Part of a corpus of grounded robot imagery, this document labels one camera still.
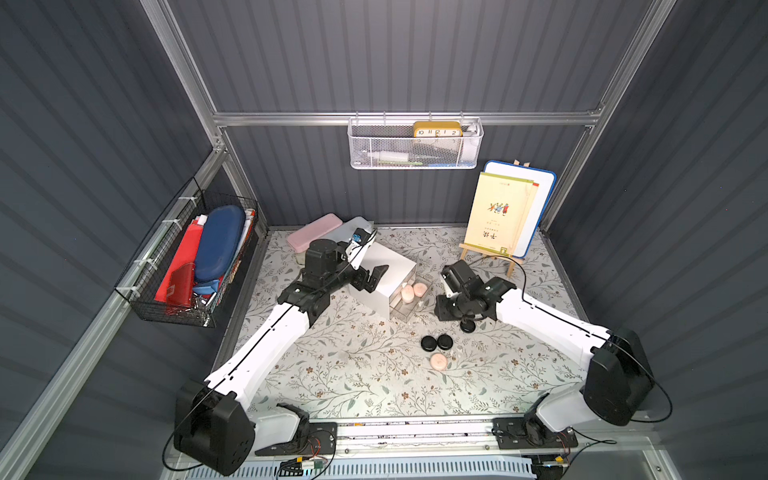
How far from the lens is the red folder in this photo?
65cm

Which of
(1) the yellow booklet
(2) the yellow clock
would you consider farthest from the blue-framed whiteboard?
(2) the yellow clock

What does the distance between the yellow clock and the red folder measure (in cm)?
69
